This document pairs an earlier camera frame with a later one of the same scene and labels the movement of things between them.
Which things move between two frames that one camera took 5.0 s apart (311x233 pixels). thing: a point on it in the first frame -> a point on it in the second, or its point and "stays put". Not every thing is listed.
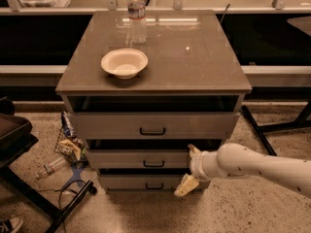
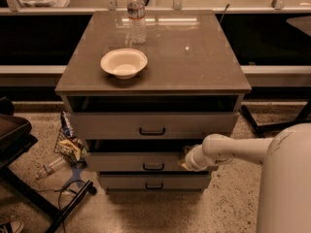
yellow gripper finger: [187, 184] -> [183, 163]
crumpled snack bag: [70, 145] stays put
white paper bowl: [125, 63] stays put
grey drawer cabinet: [143, 86] stays put
